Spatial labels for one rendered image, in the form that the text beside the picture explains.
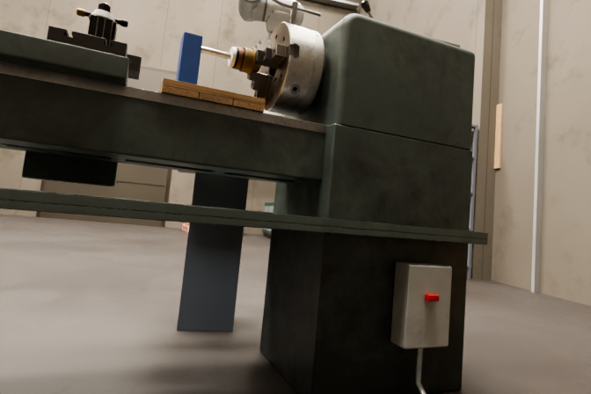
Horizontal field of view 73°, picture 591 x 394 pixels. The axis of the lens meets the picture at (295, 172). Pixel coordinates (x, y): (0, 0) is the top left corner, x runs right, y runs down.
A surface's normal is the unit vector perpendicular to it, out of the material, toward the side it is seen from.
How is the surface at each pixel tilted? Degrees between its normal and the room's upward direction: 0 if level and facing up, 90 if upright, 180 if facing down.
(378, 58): 90
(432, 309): 90
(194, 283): 90
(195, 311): 90
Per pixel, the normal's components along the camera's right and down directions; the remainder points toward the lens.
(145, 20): 0.23, -0.07
